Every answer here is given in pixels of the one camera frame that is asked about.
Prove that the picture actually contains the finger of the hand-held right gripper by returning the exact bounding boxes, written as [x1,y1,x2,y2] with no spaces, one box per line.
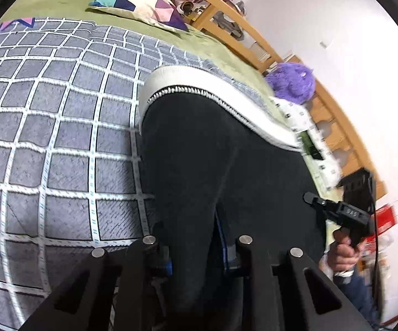
[304,192,338,215]

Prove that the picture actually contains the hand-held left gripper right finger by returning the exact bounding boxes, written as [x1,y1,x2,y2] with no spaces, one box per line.
[220,227,373,331]

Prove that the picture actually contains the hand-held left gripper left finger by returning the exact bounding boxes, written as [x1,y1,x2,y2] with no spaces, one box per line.
[21,236,173,331]

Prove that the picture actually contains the black pants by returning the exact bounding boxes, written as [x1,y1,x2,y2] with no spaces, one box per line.
[139,65,327,331]

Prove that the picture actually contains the person's right forearm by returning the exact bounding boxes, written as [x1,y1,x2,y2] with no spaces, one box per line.
[333,271,384,323]

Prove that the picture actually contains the person's right hand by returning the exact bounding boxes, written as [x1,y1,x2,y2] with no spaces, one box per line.
[328,230,360,277]

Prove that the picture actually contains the red box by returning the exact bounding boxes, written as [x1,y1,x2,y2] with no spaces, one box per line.
[375,205,398,232]

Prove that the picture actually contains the dark flat device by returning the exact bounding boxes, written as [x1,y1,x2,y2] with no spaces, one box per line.
[301,131,326,161]

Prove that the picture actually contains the white flower print pillow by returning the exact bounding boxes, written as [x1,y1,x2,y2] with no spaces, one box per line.
[271,97,345,187]

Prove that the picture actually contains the purple plush toy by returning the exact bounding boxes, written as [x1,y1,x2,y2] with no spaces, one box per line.
[265,63,315,104]

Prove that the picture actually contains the grey checked star blanket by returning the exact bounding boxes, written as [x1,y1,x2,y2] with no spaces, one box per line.
[0,17,303,329]

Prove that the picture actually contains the pile of cluttered boxes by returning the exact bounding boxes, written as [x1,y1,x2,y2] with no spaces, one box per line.
[175,0,245,41]

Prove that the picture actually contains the geometric patterned pillow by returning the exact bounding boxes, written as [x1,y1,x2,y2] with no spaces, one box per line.
[89,0,189,32]

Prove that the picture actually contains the green bed sheet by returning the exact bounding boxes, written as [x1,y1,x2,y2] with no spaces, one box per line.
[0,0,289,128]

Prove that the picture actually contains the black cable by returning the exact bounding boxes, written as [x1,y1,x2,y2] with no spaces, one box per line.
[370,176,384,321]

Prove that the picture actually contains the wooden bed frame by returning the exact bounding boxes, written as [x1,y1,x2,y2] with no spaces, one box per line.
[40,0,381,188]

